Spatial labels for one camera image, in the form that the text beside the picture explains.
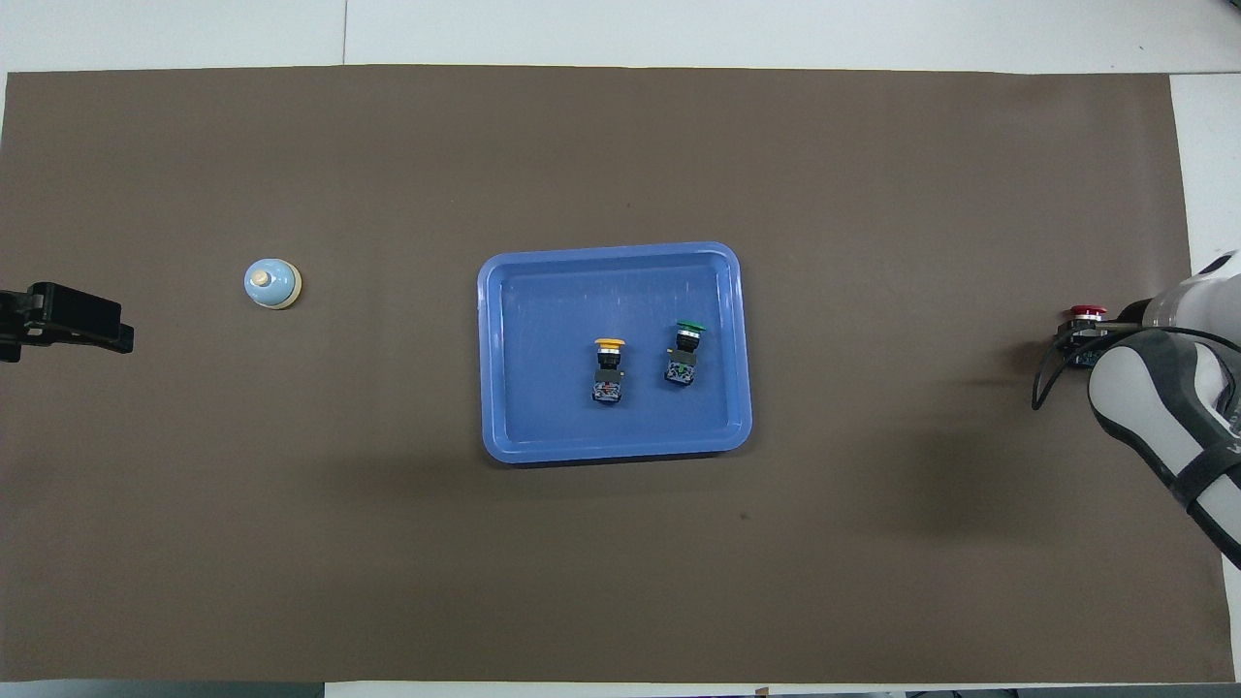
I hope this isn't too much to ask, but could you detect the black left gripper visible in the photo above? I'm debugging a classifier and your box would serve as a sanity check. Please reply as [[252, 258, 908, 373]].
[[0, 282, 135, 365]]

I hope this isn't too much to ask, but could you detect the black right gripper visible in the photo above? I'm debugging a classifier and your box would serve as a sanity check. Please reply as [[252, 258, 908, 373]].
[[1055, 299, 1150, 355]]

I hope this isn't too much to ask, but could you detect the red push button switch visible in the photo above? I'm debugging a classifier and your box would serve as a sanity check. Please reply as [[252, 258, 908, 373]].
[[1057, 304, 1109, 369]]

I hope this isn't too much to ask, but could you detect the light blue desk bell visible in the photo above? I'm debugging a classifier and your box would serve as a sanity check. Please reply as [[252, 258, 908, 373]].
[[243, 258, 302, 311]]

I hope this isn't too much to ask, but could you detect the green push button switch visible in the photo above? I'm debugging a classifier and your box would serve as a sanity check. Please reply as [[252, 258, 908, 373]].
[[664, 319, 708, 389]]

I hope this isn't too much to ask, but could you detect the yellow push button switch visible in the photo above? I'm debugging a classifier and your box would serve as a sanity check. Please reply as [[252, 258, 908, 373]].
[[590, 337, 627, 406]]

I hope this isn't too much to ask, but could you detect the blue plastic tray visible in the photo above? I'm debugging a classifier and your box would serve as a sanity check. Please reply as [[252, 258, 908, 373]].
[[477, 241, 753, 464]]

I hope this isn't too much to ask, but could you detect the brown table mat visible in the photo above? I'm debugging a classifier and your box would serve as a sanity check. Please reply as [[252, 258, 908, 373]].
[[0, 65, 1234, 684]]

